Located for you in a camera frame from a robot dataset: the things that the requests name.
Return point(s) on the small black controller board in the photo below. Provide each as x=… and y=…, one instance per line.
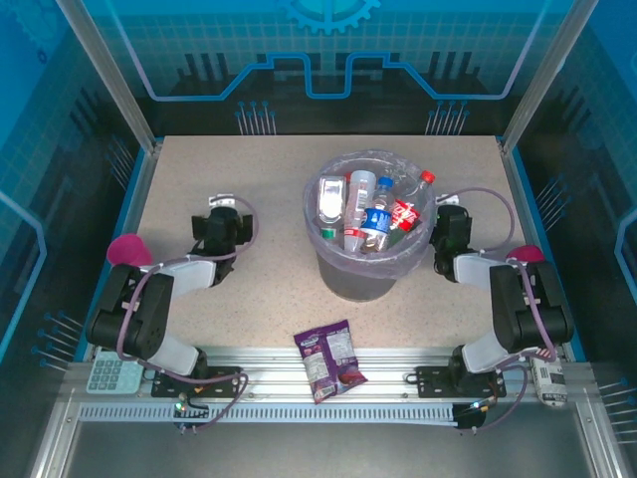
x=191, y=410
x=470, y=415

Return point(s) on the clear cola bottle red label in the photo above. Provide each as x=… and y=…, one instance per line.
x=405, y=213

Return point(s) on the pale green calculator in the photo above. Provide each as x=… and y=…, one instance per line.
x=112, y=373

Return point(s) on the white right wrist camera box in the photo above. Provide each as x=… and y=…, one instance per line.
x=448, y=199

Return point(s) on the aluminium frame post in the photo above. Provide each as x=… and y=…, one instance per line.
x=547, y=50
x=114, y=74

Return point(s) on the magenta plastic cup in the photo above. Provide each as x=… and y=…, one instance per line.
x=124, y=249
x=525, y=253

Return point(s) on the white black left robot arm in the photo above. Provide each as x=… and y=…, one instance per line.
x=189, y=274

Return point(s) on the purple snack bag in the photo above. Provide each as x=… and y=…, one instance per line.
x=331, y=366

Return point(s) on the grey round plastic bin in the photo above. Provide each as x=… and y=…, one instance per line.
x=358, y=286

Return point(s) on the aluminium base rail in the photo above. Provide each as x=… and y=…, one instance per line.
x=393, y=363

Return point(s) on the clear bottle blue cap label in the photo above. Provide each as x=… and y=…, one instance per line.
x=376, y=220

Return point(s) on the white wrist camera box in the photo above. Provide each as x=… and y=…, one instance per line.
x=221, y=200
x=448, y=199

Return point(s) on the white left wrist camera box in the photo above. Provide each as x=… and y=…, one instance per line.
x=221, y=200

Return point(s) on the translucent purple bin liner bag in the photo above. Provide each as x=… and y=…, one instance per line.
x=323, y=254

